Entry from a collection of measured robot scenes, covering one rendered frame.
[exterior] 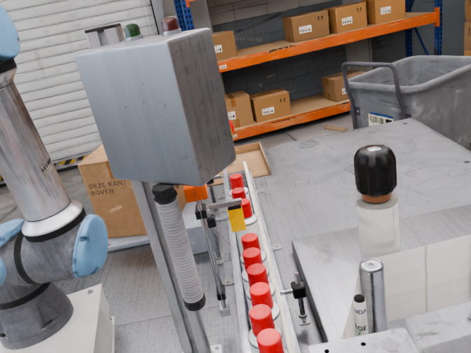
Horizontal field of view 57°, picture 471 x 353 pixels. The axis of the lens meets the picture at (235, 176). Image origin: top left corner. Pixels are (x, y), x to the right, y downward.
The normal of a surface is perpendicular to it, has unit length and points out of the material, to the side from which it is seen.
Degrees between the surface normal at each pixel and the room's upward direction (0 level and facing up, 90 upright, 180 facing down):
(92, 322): 5
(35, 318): 68
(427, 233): 0
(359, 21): 91
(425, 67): 78
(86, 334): 5
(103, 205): 90
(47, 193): 90
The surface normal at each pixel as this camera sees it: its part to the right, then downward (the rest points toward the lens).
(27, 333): 0.18, -0.03
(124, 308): -0.18, -0.90
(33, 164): 0.66, 0.17
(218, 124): 0.84, 0.06
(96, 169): -0.13, 0.41
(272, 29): 0.25, 0.34
